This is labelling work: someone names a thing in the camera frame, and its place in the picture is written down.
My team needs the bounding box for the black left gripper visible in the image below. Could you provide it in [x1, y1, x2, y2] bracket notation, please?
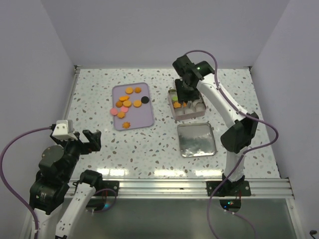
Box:
[50, 128, 101, 180]

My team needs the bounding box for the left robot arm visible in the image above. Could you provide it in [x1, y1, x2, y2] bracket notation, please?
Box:
[29, 125, 104, 239]

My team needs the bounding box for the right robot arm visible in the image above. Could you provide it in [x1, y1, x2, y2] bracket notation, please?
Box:
[172, 55, 259, 196]

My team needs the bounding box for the pink cookie tin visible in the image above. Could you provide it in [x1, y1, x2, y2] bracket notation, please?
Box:
[167, 89, 207, 121]

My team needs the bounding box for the pink round cookie left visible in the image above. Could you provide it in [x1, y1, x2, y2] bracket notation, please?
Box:
[110, 108, 118, 116]

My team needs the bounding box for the pink round cookie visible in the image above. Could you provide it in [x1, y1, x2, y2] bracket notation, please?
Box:
[121, 107, 129, 113]
[110, 108, 118, 116]

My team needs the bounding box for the swirl flower cookie bottom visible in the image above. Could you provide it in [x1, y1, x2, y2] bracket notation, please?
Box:
[122, 122, 131, 129]

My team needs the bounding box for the flower cookie left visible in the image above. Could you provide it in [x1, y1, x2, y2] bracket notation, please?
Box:
[117, 112, 126, 119]

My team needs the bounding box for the black sandwich cookie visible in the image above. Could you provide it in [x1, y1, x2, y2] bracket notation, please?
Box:
[141, 96, 150, 104]

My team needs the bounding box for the swirl cookie left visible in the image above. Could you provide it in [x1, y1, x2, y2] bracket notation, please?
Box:
[116, 101, 123, 108]

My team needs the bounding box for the pink round cookie middle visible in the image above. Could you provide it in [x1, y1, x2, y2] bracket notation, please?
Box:
[121, 107, 129, 113]

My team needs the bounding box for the silver tin lid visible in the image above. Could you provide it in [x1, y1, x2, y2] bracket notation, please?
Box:
[177, 122, 217, 158]

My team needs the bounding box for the swirl cookie top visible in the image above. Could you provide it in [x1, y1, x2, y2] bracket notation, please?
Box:
[134, 87, 142, 94]

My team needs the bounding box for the round dotted biscuit right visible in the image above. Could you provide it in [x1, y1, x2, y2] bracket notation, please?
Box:
[133, 100, 142, 108]

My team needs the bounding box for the round dotted biscuit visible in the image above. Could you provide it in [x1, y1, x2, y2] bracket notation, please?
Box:
[123, 100, 132, 108]
[125, 87, 134, 94]
[133, 100, 142, 108]

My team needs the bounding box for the round dotted biscuit middle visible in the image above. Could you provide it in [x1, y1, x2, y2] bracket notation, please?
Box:
[123, 100, 132, 108]

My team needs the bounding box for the orange fish cookie upper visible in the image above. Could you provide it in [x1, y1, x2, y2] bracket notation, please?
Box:
[119, 96, 130, 102]

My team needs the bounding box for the lilac plastic tray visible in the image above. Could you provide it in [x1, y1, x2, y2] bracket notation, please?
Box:
[112, 82, 155, 131]

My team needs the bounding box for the round dotted biscuit top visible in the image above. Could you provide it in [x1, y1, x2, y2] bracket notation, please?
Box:
[125, 87, 134, 94]

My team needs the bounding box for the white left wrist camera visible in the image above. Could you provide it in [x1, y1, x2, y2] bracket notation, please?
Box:
[52, 119, 77, 141]

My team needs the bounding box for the aluminium front rail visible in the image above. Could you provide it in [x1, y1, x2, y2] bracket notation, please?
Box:
[36, 178, 292, 200]

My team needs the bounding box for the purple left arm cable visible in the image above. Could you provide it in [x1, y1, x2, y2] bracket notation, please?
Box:
[0, 126, 54, 239]

